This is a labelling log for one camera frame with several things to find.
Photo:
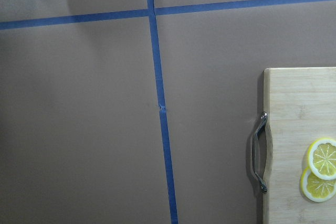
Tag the bamboo cutting board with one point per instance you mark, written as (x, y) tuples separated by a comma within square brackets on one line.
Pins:
[(300, 103)]

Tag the upper lemon slice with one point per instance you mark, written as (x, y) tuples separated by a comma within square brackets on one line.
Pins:
[(321, 158)]

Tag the lemon slice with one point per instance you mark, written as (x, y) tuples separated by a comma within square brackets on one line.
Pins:
[(321, 158), (315, 188)]

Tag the lower lemon slice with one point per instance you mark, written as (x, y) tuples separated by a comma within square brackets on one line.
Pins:
[(315, 188)]

